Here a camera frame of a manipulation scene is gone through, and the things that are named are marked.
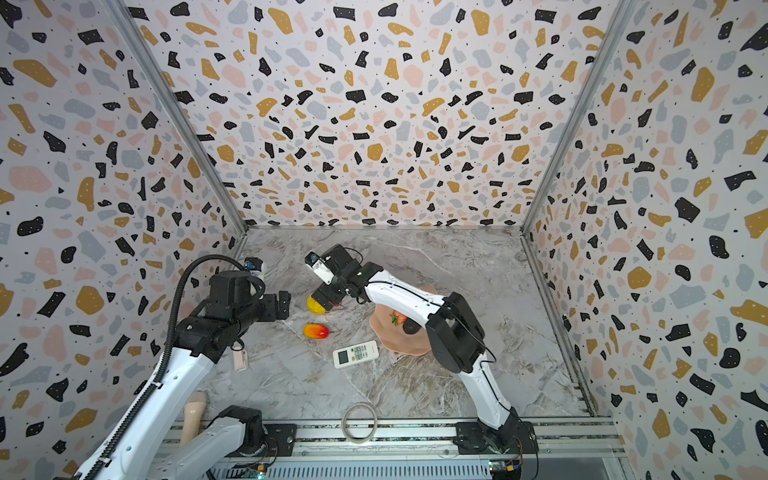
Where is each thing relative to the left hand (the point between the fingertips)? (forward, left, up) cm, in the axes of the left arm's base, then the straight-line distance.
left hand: (270, 290), depth 75 cm
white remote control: (-8, -20, -22) cm, 31 cm away
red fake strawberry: (+2, -32, -20) cm, 38 cm away
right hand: (+9, -10, -8) cm, 15 cm away
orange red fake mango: (-1, -7, -21) cm, 22 cm away
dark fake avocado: (-1, -36, -19) cm, 40 cm away
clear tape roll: (-25, -18, -22) cm, 38 cm away
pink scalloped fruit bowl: (-3, -31, -23) cm, 39 cm away
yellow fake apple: (+6, -6, -18) cm, 20 cm away
